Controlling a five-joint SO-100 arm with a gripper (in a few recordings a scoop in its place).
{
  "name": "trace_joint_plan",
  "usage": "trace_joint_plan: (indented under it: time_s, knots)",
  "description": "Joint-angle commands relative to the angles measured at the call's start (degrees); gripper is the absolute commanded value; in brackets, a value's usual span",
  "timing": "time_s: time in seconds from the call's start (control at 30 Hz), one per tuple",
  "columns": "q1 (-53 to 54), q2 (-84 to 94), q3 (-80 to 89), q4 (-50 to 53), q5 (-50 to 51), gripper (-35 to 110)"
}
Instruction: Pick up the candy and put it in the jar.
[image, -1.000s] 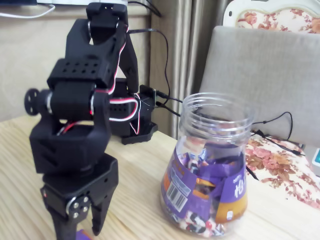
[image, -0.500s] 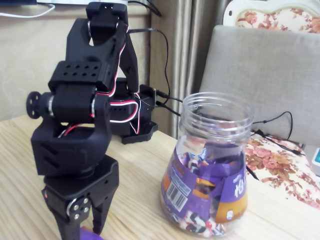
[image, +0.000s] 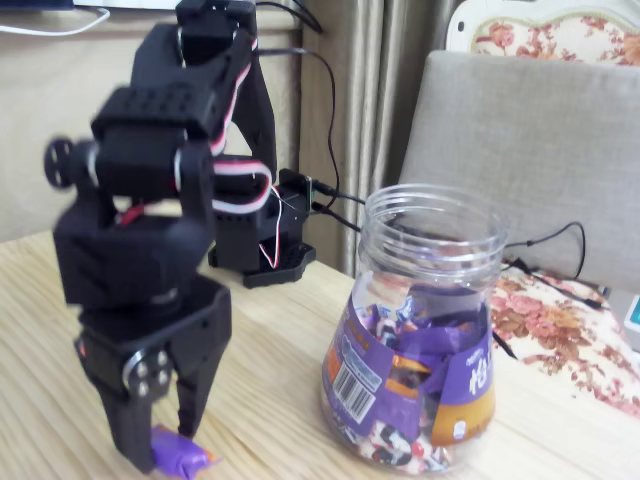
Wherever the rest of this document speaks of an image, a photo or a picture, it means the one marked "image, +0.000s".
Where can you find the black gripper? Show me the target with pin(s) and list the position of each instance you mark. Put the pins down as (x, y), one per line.
(187, 332)

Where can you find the purple candy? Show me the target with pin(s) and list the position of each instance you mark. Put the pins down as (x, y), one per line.
(180, 455)

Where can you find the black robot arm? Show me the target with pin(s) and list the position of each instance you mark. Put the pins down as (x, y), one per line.
(145, 150)

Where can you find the clear plastic candy jar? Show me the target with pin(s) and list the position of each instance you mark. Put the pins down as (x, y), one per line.
(357, 370)

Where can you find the beige curtain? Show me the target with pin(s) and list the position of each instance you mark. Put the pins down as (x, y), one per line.
(380, 100)

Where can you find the floral seat cushion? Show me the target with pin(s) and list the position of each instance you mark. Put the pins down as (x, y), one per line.
(560, 330)

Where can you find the white flat device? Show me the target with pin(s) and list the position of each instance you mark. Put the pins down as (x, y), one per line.
(125, 3)

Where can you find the grey chair back cushion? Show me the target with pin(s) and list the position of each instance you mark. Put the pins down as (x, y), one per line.
(550, 150)

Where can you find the white device teal screen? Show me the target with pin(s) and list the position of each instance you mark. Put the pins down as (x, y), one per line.
(632, 325)

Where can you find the white floral chair back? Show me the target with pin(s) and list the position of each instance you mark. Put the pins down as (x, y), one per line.
(550, 35)

